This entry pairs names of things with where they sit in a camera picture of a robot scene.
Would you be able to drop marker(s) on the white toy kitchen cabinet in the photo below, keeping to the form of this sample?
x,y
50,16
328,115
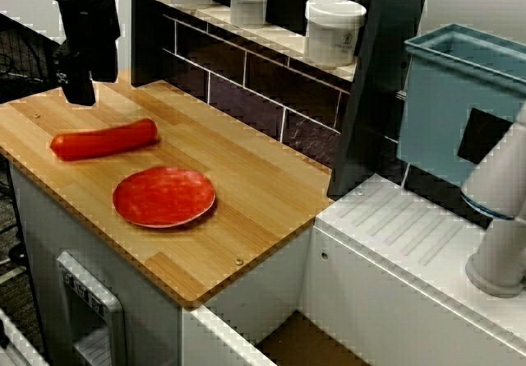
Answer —
x,y
45,226

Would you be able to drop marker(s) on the black square sticker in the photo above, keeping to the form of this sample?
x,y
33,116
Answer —
x,y
485,137

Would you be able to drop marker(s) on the grey toy dishwasher panel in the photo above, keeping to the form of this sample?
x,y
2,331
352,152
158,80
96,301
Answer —
x,y
88,300

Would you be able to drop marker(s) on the cream tiled shelf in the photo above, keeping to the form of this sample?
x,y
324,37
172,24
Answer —
x,y
287,41

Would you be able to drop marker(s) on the red round plate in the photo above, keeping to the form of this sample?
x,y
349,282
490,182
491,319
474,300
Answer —
x,y
164,197

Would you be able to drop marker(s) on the dark tile backsplash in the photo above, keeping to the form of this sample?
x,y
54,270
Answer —
x,y
255,82

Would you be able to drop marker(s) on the teal plastic bin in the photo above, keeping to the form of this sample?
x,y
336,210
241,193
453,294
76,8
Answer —
x,y
431,115

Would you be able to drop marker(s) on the red toy sausage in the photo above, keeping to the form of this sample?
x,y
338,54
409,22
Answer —
x,y
104,139

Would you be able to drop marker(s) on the black upright panel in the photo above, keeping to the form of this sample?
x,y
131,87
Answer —
x,y
378,74

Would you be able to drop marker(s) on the white toy sink unit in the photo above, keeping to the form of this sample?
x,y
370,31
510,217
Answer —
x,y
390,267

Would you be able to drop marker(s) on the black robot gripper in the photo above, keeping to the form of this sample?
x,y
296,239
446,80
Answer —
x,y
82,20

